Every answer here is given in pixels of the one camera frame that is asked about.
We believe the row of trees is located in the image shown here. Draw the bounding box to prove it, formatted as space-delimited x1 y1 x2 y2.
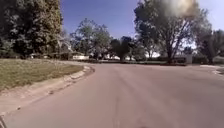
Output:
61 18 158 62

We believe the white low building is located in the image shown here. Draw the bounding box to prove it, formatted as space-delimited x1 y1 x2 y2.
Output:
72 54 90 61

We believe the grey asphalt road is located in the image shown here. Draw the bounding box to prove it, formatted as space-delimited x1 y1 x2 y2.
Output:
2 61 224 128

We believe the tall leafy tree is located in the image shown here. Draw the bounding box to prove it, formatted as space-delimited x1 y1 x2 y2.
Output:
133 0 212 64

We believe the pale concrete kerb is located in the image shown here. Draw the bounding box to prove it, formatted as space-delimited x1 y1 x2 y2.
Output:
0 64 96 117

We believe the dry grass lawn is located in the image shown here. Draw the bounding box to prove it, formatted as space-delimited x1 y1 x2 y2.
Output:
0 58 85 92

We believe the large dark green tree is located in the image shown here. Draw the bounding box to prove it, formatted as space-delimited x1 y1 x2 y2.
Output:
0 0 64 60

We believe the dark leafy tree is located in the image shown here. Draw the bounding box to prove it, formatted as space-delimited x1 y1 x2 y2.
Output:
195 29 224 65

